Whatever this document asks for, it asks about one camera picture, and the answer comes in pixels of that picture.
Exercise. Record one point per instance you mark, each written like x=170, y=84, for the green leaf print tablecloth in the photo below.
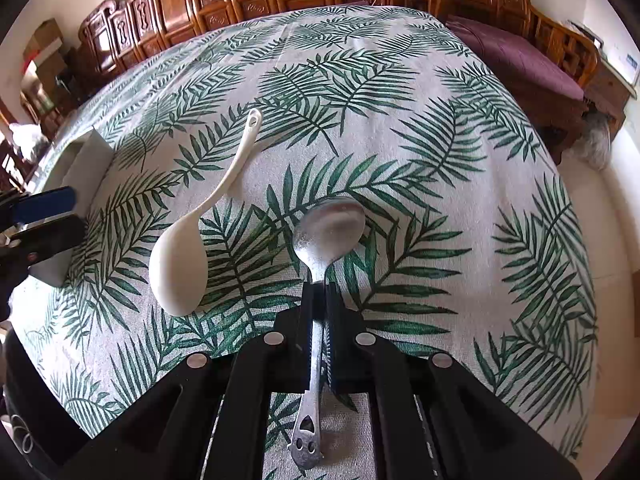
x=450, y=160

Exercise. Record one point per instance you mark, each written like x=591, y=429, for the white plastic bag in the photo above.
x=27, y=140

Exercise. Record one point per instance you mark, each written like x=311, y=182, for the metal spoon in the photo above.
x=327, y=232

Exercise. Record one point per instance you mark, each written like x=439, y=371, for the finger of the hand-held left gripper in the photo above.
x=45, y=205
x=55, y=237

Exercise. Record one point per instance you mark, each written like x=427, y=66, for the grey fluffy bundle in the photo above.
x=595, y=142

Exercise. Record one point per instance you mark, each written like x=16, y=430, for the purple seat cushion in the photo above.
x=515, y=55

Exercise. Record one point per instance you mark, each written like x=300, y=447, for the white utensil tray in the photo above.
x=92, y=160

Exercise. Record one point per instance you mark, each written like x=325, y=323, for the wooden side table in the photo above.
x=607, y=95

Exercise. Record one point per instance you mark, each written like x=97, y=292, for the dark wooden cabinet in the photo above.
x=50, y=90

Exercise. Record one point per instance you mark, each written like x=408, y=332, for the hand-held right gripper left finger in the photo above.
x=307, y=340

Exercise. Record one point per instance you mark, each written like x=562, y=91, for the cardboard boxes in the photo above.
x=45, y=40

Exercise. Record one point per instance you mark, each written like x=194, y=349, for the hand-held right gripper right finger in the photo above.
x=337, y=355

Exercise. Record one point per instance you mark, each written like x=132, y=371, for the white plastic spoon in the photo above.
x=177, y=265

